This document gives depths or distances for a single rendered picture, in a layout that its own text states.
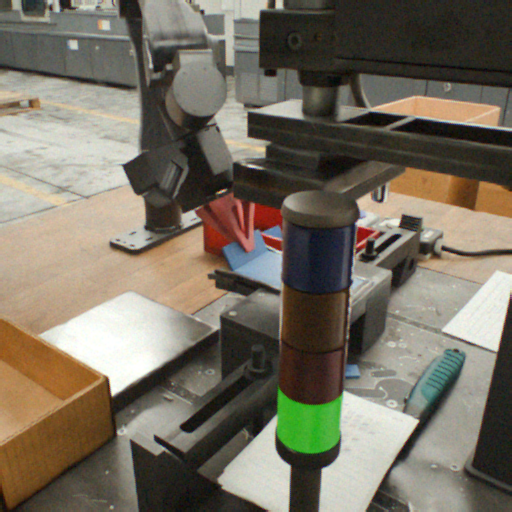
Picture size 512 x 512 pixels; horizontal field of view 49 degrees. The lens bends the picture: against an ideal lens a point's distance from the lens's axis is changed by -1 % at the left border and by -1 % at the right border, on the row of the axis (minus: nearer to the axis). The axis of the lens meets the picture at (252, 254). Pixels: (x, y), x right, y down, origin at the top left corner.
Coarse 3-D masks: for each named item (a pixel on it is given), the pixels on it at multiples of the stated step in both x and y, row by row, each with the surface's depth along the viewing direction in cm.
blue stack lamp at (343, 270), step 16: (288, 224) 27; (352, 224) 27; (288, 240) 28; (304, 240) 27; (320, 240) 27; (336, 240) 27; (352, 240) 28; (288, 256) 28; (304, 256) 27; (320, 256) 27; (336, 256) 27; (352, 256) 28; (288, 272) 28; (304, 272) 28; (320, 272) 27; (336, 272) 28; (352, 272) 29; (304, 288) 28; (320, 288) 28; (336, 288) 28
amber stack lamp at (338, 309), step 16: (288, 288) 29; (352, 288) 29; (288, 304) 29; (304, 304) 28; (320, 304) 28; (336, 304) 28; (288, 320) 30; (304, 320) 29; (320, 320) 29; (336, 320) 29; (288, 336) 30; (304, 336) 29; (320, 336) 29; (336, 336) 29
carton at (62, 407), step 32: (0, 320) 61; (0, 352) 64; (32, 352) 59; (64, 352) 55; (0, 384) 61; (32, 384) 61; (64, 384) 57; (96, 384) 51; (0, 416) 56; (32, 416) 56; (64, 416) 48; (96, 416) 52; (0, 448) 44; (32, 448) 47; (64, 448) 49; (96, 448) 53; (0, 480) 45; (32, 480) 47
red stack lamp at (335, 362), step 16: (288, 352) 30; (304, 352) 30; (320, 352) 30; (336, 352) 30; (288, 368) 31; (304, 368) 30; (320, 368) 30; (336, 368) 30; (288, 384) 31; (304, 384) 30; (320, 384) 30; (336, 384) 31; (304, 400) 31; (320, 400) 31
